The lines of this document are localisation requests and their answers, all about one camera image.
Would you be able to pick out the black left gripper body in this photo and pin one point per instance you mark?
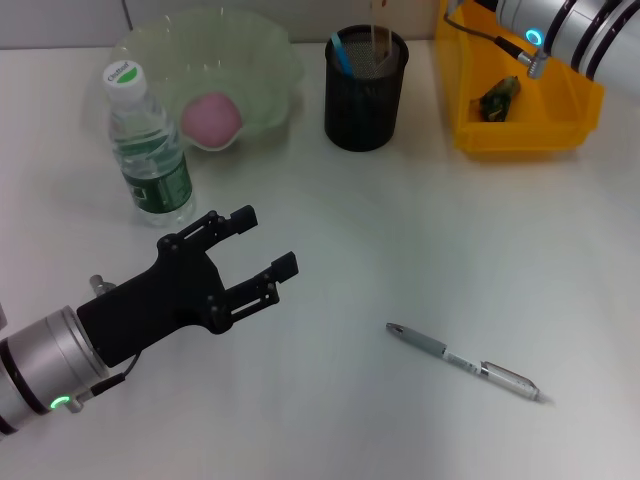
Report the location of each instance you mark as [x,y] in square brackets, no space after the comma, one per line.
[145,310]

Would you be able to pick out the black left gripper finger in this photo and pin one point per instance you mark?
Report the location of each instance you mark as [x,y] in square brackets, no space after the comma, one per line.
[245,220]
[286,265]

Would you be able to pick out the clear green-label water bottle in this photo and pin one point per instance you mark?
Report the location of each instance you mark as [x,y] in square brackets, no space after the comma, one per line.
[155,190]

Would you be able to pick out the pink peach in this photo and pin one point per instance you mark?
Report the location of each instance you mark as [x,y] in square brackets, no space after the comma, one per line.
[210,120]

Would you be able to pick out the blue capped scissors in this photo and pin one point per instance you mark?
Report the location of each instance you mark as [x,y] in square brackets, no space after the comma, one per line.
[342,55]

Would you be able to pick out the clear plastic ruler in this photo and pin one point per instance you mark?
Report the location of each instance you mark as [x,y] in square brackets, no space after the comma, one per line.
[381,45]

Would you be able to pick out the clear grey pen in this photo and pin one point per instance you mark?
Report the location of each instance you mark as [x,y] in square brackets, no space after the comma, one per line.
[500,372]

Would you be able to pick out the green plastic wrapper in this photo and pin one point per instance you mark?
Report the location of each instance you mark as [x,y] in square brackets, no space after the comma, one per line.
[495,97]

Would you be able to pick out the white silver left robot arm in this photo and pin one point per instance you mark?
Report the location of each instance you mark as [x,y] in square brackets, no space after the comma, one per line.
[45,360]

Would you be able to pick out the translucent green fruit plate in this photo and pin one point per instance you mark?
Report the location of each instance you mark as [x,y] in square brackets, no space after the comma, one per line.
[240,65]

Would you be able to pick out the black mesh pen holder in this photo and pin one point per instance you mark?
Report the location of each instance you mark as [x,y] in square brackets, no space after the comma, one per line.
[360,110]

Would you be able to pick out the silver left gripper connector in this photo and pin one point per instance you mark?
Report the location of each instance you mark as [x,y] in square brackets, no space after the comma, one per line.
[100,285]

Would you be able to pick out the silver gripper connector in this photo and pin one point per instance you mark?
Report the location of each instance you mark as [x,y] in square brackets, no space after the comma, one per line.
[100,285]
[534,62]

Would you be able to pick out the yellow plastic bin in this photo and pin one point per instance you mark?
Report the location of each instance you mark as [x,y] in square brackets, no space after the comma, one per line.
[525,135]

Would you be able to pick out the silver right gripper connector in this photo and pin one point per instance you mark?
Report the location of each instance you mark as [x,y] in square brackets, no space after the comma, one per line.
[534,62]

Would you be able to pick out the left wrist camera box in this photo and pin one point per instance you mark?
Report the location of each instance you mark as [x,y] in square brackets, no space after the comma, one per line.
[2,315]

